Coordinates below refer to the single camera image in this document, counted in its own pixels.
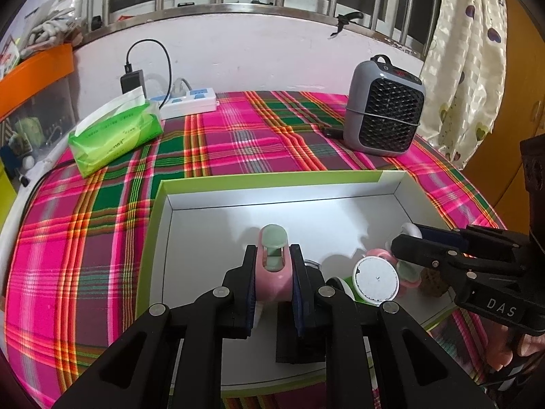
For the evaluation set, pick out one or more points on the grey portable heater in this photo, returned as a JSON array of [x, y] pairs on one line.
[[383, 106]]

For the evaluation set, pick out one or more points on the white power strip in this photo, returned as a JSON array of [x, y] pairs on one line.
[[191, 102]]

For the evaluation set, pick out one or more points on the green pink round case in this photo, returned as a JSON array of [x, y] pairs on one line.
[[408, 276]]

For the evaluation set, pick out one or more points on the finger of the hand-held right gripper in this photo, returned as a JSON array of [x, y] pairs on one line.
[[438, 235], [417, 249]]

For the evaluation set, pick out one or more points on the green tissue pack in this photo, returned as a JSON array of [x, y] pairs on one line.
[[115, 136]]

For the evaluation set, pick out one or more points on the black power adapter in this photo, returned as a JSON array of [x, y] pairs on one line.
[[133, 82]]

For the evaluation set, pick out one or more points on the pink white round case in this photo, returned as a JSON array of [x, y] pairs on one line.
[[380, 254]]

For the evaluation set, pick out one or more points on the orange-lid storage bin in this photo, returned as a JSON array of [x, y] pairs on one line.
[[38, 76]]

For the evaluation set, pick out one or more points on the green-rimmed white cardboard box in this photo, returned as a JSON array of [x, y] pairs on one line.
[[213, 238]]

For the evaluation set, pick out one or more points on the person's right hand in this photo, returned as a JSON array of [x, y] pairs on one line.
[[500, 349]]

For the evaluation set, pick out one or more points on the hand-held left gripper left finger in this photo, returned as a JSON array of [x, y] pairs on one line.
[[251, 289]]

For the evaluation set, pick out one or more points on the wooden cabinet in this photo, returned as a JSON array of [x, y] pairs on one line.
[[526, 72]]

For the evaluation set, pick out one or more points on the pile of plastic bags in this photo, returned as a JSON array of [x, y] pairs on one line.
[[51, 21]]

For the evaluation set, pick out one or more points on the colourful snack packets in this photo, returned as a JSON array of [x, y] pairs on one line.
[[8, 56]]

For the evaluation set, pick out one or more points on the yellow-green shoe box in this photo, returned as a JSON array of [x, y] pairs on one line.
[[5, 196]]

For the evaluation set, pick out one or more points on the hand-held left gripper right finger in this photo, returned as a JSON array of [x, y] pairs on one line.
[[298, 294]]

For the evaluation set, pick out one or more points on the pink green small bottle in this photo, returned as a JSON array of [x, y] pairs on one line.
[[272, 281]]

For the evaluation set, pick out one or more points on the plaid tablecloth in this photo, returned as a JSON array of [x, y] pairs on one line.
[[106, 243]]

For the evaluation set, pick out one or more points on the heart-print cream curtain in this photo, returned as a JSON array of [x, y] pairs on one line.
[[464, 72]]

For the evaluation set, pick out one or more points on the brown walnut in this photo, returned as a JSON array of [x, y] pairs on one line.
[[434, 284]]

